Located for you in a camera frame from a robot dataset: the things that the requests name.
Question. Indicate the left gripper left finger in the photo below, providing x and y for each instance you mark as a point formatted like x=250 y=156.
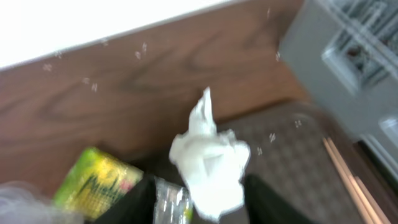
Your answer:
x=136 y=207

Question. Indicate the wooden chopstick left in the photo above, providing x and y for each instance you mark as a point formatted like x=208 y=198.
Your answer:
x=349 y=181

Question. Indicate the grey dishwasher rack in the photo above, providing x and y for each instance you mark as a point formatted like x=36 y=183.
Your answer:
x=345 y=55

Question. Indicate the wooden chopstick right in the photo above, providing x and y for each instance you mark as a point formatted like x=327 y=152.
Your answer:
x=376 y=210

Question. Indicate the crumpled white tissue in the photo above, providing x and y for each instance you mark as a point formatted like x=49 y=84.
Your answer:
x=210 y=163

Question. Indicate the brown serving tray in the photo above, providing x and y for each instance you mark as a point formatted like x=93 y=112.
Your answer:
x=287 y=152

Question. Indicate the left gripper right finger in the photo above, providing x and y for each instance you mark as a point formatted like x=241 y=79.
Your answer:
x=265 y=206

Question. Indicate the clear plastic container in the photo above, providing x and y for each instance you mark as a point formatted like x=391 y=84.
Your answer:
x=22 y=203

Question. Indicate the wooden chopstick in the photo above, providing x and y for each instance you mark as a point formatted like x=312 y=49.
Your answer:
x=349 y=181
x=376 y=210

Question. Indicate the yellow green snack wrapper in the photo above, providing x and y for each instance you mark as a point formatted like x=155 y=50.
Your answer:
x=98 y=180

